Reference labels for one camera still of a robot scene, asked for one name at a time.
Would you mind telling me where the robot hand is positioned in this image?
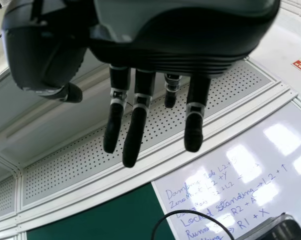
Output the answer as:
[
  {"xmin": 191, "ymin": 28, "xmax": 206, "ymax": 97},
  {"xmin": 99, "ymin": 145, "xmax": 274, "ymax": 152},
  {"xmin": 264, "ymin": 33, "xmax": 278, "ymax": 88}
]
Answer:
[{"xmin": 0, "ymin": 0, "xmax": 282, "ymax": 169}]

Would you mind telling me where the black cable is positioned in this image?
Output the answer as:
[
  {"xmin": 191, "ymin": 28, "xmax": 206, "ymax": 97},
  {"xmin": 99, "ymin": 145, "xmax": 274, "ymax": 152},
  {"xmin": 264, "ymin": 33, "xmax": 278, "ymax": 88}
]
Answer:
[{"xmin": 151, "ymin": 209, "xmax": 233, "ymax": 240}]

